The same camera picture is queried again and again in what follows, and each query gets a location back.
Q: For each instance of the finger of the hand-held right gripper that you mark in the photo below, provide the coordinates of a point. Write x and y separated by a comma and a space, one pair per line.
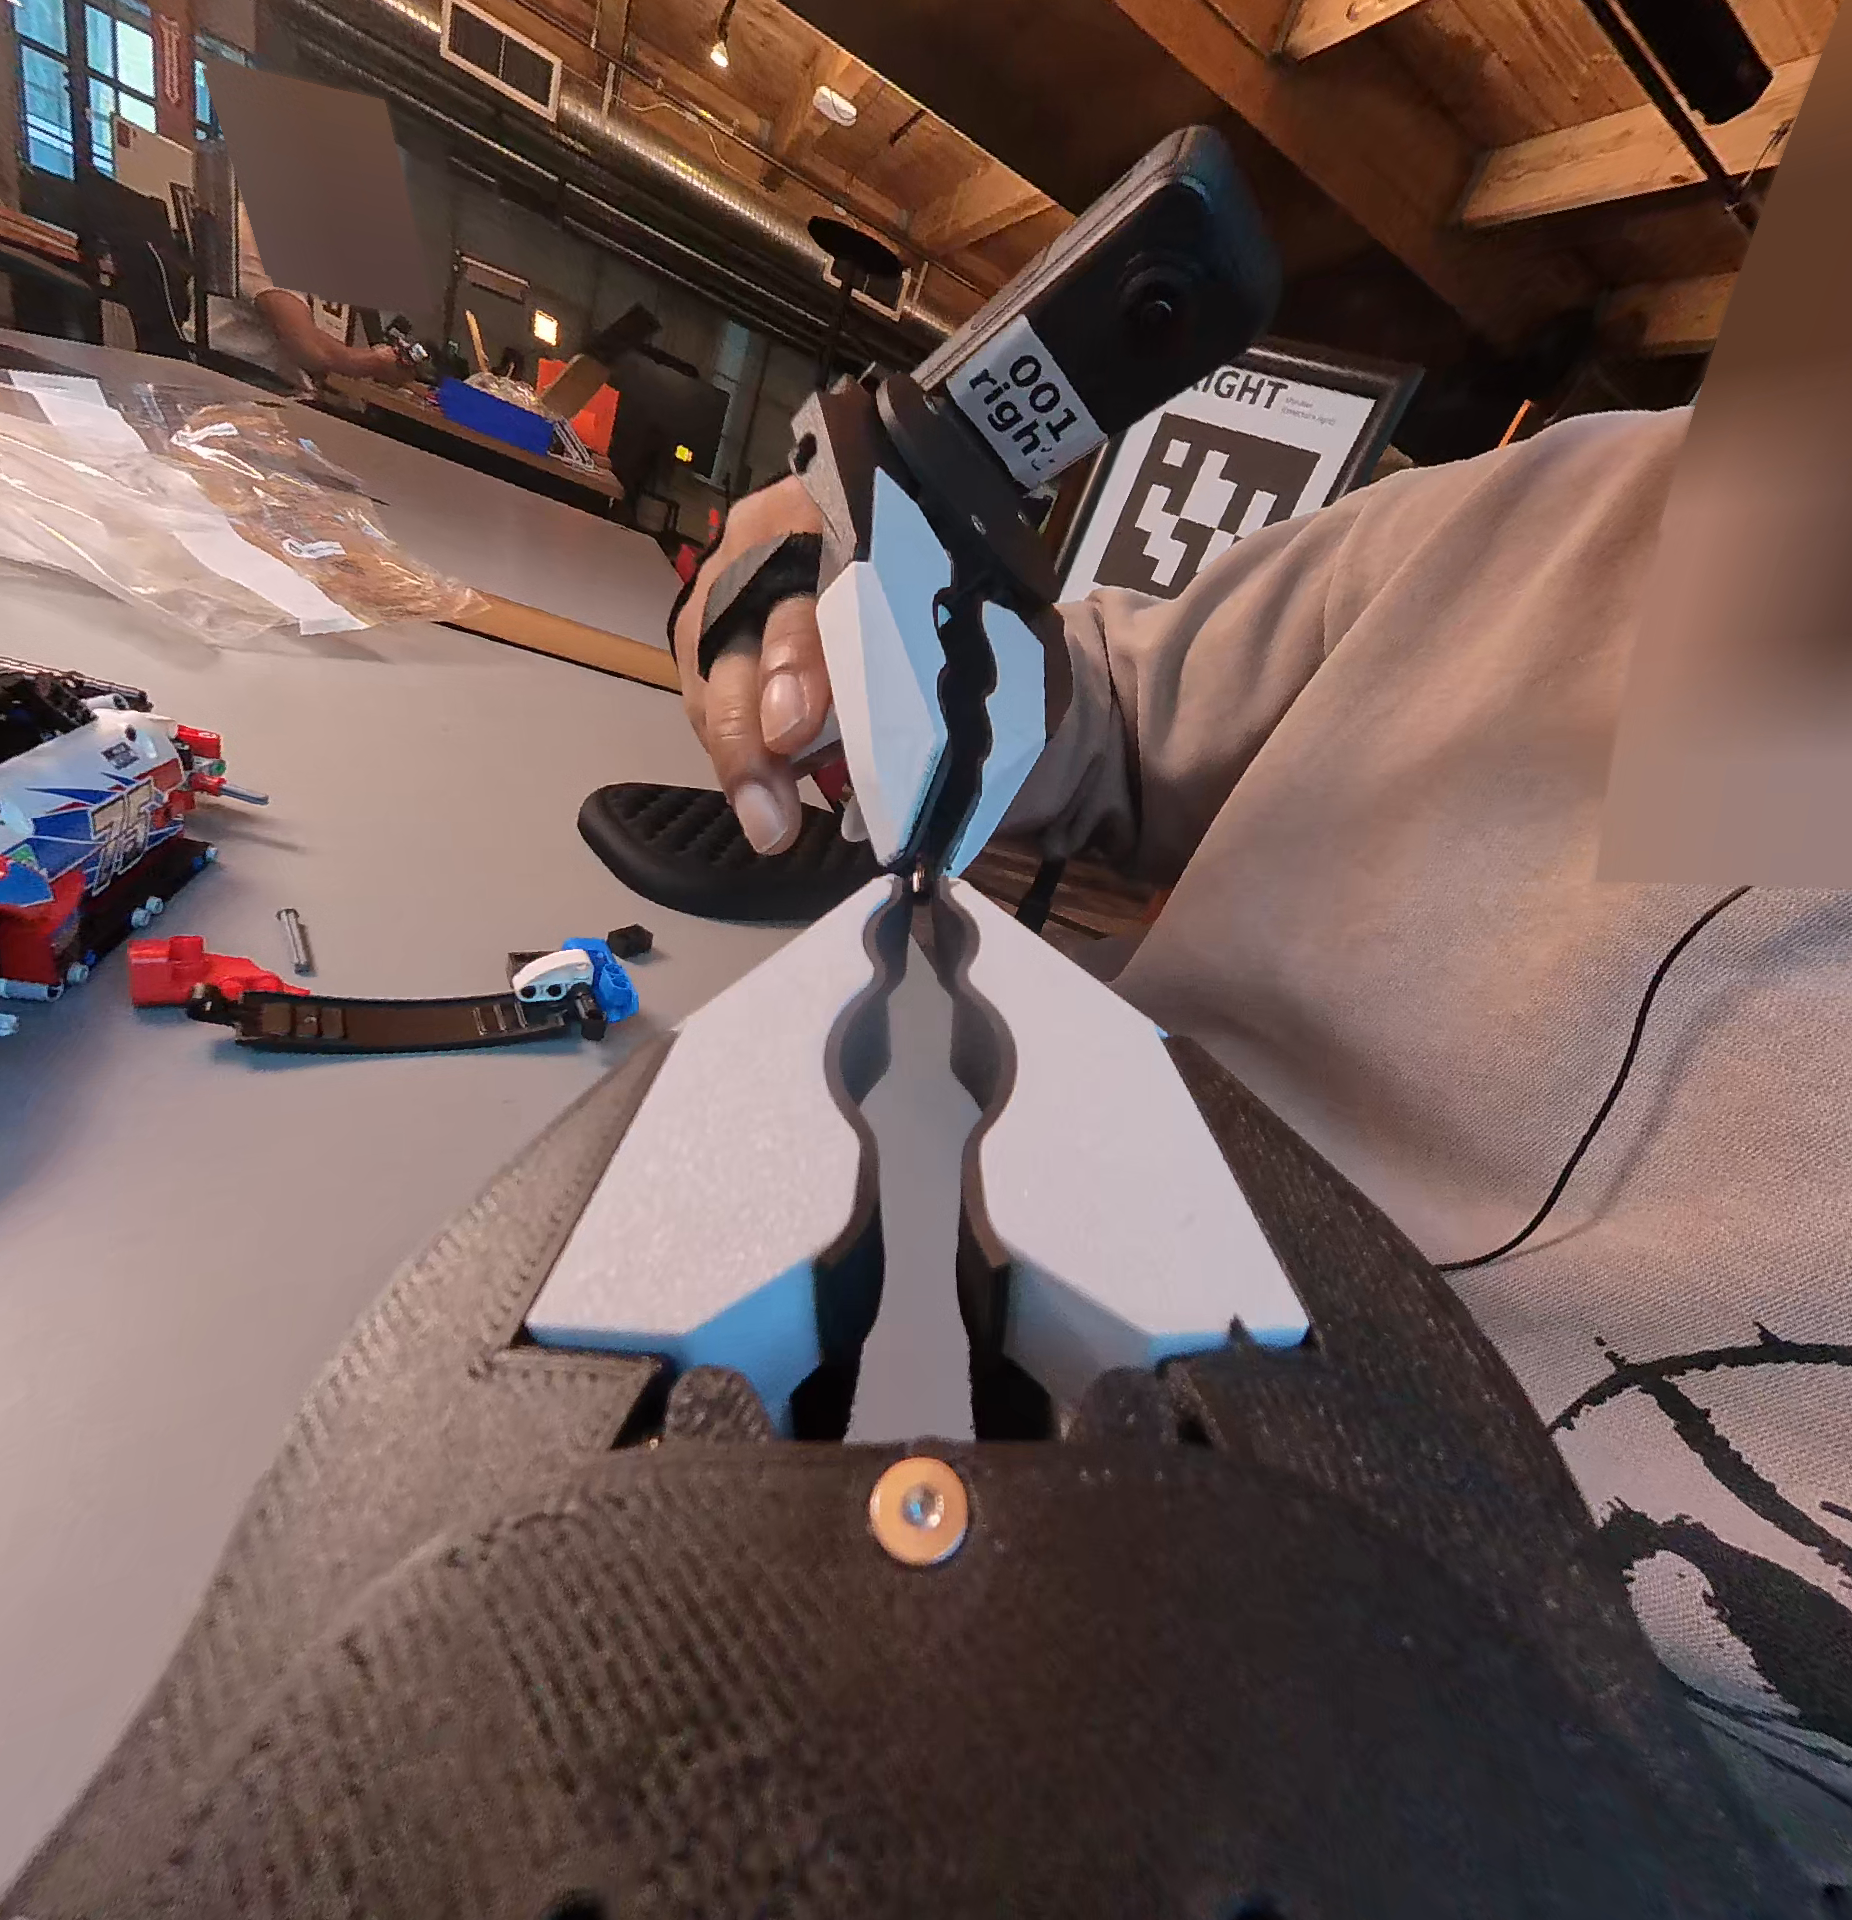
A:
888, 674
1016, 691

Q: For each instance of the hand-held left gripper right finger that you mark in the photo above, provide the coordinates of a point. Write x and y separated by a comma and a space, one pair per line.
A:
1136, 1200

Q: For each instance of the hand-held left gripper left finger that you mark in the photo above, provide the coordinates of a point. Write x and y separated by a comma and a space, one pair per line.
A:
686, 1200

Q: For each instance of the red lego piece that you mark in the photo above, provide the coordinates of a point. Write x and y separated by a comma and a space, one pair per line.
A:
176, 969

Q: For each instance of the lego race car model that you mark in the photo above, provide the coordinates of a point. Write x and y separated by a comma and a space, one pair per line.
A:
72, 840

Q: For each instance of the person's right forearm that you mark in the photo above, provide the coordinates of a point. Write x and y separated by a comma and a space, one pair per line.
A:
1317, 674

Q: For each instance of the black lego panel assembly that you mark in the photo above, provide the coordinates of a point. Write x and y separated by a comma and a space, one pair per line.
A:
402, 1027

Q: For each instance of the grey lego axle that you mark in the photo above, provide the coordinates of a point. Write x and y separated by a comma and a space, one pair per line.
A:
293, 942

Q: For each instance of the person's right hand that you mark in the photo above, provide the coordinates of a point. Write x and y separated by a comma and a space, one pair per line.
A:
761, 720

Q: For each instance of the framed marker sign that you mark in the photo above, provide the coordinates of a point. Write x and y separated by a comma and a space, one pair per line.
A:
1242, 494

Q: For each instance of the black chair armrest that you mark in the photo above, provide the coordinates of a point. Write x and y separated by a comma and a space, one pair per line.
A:
686, 856

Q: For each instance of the small blue bin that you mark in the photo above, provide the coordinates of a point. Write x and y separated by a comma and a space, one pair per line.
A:
493, 412

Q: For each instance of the clear plastic bags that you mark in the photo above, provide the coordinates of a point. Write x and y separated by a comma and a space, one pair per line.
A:
147, 494

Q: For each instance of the window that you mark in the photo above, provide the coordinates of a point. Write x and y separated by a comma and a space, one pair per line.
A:
87, 76

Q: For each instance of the metal air duct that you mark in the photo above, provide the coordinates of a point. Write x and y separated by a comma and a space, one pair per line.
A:
745, 194

